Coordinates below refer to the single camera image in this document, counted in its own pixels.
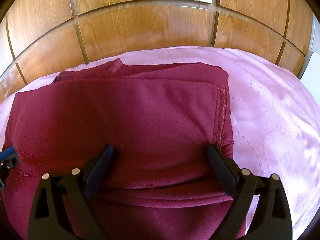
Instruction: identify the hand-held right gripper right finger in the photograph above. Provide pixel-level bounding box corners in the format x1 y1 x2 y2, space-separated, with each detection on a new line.
207 144 292 240

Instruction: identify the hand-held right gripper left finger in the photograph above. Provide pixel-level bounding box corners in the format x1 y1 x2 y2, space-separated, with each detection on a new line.
27 144 115 240

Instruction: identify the white board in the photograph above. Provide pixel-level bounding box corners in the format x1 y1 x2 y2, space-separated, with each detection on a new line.
299 52 320 83

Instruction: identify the pink bed blanket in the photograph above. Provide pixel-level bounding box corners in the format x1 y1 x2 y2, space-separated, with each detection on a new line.
0 45 318 240

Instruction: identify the wooden wardrobe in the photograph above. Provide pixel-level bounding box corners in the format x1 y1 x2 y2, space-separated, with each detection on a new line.
0 0 316 105

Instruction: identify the maroon knit garment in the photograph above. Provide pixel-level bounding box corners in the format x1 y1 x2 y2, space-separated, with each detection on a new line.
4 58 247 240

